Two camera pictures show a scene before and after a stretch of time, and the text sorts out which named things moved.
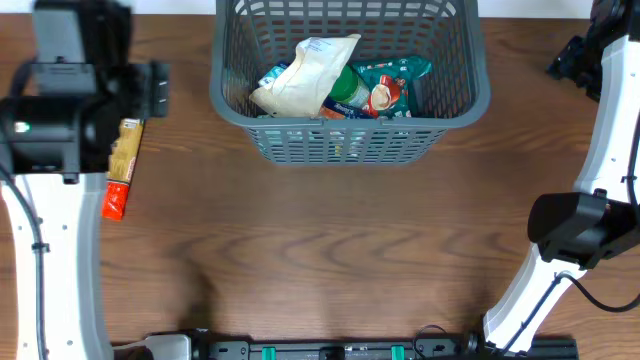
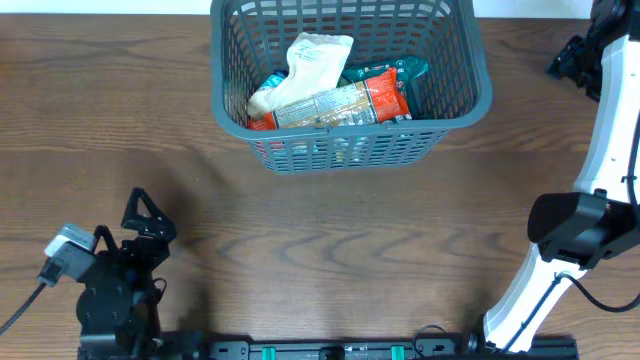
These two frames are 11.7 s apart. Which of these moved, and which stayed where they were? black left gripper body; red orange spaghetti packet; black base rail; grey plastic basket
Moved: black left gripper body; red orange spaghetti packet
Stayed: grey plastic basket; black base rail
